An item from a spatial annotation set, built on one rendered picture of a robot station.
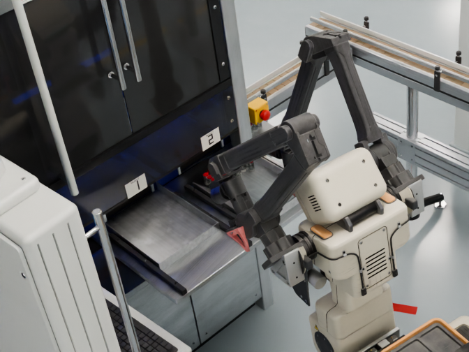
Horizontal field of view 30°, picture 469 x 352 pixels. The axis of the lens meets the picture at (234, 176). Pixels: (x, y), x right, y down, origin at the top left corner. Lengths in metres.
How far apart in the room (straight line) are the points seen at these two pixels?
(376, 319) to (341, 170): 0.58
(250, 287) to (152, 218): 0.80
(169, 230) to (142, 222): 0.11
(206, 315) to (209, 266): 0.78
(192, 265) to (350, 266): 0.65
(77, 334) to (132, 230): 0.78
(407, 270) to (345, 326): 1.40
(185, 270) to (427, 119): 2.38
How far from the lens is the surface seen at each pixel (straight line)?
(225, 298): 3.64
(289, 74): 3.54
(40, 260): 2.13
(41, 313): 2.24
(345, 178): 2.37
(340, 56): 2.59
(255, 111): 3.25
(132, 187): 2.99
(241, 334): 3.81
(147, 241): 2.99
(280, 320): 3.84
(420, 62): 3.58
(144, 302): 3.31
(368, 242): 2.42
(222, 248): 2.90
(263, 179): 3.15
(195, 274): 2.83
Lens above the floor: 2.86
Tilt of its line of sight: 38 degrees down
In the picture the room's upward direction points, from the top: 9 degrees counter-clockwise
